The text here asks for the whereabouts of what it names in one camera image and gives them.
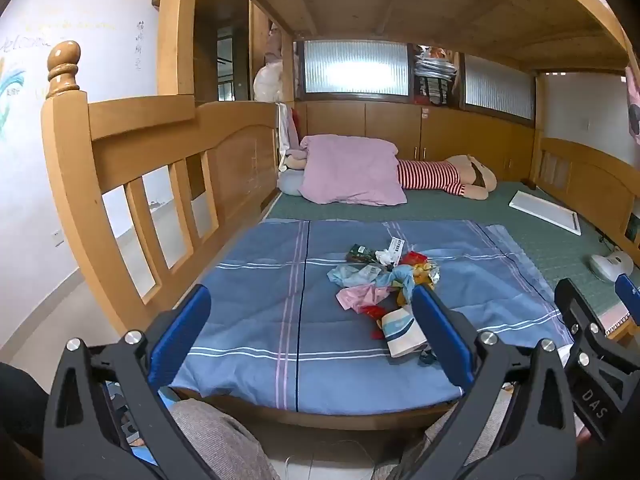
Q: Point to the ribbed glass window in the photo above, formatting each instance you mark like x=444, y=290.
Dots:
x=355, y=67
x=500, y=87

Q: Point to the pink patterned cloth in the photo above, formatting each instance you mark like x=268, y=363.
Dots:
x=634, y=102

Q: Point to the hanging bag bundle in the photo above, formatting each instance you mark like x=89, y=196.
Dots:
x=434, y=75

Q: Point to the dark green snack packet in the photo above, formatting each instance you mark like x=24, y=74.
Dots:
x=359, y=253

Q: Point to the light blue face mask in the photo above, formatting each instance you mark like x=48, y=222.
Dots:
x=400, y=280
x=350, y=275

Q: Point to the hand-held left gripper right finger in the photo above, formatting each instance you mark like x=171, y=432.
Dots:
x=440, y=330

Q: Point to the wooden bunk bed frame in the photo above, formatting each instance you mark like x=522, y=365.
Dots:
x=235, y=155

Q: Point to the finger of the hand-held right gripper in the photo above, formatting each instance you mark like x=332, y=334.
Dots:
x=582, y=320
x=629, y=295

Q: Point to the blue plaid blanket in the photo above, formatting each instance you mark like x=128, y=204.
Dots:
x=250, y=300

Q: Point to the dark cloth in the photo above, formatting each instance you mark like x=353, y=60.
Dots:
x=20, y=410

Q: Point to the blue white paper carton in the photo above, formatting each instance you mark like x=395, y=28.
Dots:
x=402, y=332

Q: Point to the white massager device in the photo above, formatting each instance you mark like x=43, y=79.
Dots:
x=610, y=265

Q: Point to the pink pillow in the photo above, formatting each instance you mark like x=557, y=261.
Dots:
x=350, y=170

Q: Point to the wooden wall cabinet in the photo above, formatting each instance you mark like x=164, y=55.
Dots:
x=360, y=120

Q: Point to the striped plush doll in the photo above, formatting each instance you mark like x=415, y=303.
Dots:
x=430, y=175

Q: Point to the person's grey trouser leg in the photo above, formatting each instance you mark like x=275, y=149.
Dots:
x=220, y=440

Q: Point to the green woven bed mat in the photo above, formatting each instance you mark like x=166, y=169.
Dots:
x=450, y=207

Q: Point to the white hanging cloth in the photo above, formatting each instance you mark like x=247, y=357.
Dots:
x=286, y=127

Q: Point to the white flat board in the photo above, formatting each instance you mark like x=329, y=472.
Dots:
x=545, y=212

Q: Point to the wall socket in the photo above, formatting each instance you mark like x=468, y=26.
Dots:
x=57, y=237

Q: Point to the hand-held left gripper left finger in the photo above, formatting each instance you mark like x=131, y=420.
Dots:
x=182, y=330

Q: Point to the white tissue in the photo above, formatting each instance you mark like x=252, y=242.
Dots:
x=382, y=257

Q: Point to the gold foil wrapper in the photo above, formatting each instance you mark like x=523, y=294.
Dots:
x=427, y=274

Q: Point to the white hanging bag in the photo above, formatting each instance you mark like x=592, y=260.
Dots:
x=267, y=82

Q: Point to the red yellow wrapper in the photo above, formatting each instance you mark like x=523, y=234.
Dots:
x=412, y=258

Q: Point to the pale blue cushion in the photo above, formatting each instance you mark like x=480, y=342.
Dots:
x=290, y=184

